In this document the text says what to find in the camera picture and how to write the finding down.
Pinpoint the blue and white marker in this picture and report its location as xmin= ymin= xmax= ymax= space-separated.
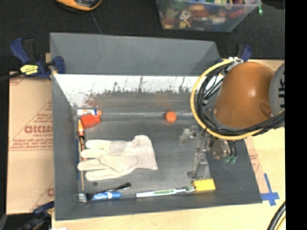
xmin=92 ymin=191 xmax=122 ymax=201

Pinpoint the grey metal bin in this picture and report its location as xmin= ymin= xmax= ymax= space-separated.
xmin=49 ymin=32 xmax=262 ymax=220

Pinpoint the white work glove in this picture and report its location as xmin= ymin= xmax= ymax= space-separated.
xmin=76 ymin=135 xmax=159 ymax=182

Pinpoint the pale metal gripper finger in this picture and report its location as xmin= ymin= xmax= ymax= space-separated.
xmin=179 ymin=126 xmax=201 ymax=145
xmin=187 ymin=153 xmax=210 ymax=180

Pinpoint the red-orange block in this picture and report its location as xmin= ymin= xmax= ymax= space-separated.
xmin=80 ymin=114 xmax=101 ymax=129

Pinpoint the thin wooden stick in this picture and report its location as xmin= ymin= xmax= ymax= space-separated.
xmin=80 ymin=152 xmax=85 ymax=192

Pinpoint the yellow flat block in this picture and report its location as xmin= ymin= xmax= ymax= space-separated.
xmin=192 ymin=179 xmax=216 ymax=193

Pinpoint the small orange ball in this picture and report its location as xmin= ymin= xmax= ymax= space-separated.
xmin=165 ymin=111 xmax=177 ymax=124

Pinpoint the white blue orange tube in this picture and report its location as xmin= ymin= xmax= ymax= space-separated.
xmin=77 ymin=109 xmax=102 ymax=116

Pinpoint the brown cardboard board red print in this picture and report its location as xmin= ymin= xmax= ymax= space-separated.
xmin=6 ymin=53 xmax=269 ymax=216

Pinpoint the white and green toothbrush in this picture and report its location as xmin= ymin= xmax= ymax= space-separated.
xmin=136 ymin=186 xmax=197 ymax=198

